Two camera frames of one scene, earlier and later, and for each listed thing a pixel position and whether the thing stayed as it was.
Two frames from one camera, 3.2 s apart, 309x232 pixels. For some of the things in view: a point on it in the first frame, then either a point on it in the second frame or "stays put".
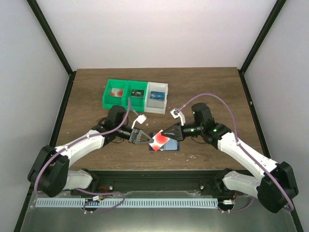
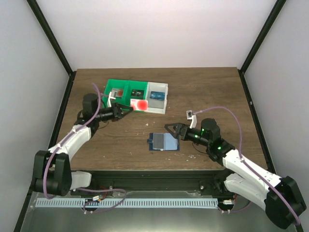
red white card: x=159 y=140 → x=139 y=105
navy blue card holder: x=171 y=145 stays put
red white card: x=117 y=92 stays put
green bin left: x=108 y=102 stays put
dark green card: x=137 y=93 stays put
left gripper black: x=133 y=136 → x=117 y=111
